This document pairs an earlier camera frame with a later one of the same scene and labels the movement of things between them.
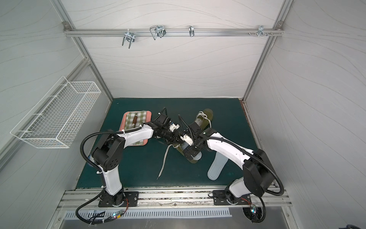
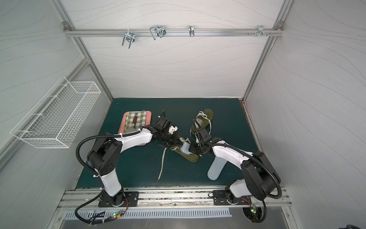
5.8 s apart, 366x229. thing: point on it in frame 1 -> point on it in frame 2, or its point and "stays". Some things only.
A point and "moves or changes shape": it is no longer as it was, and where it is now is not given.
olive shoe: [179, 147] moves or changes shape
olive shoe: [204, 118] stays
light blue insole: [184, 145] moves or changes shape
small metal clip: [191, 29] stays
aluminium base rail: [172, 198] stays
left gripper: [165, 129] stays
